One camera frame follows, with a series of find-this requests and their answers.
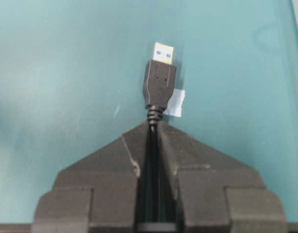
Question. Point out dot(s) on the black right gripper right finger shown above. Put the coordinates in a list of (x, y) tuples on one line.
[(215, 193)]

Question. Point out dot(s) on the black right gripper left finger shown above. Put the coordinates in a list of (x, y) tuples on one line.
[(97, 192)]

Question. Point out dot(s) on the white tape piece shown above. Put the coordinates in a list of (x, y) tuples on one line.
[(174, 106)]

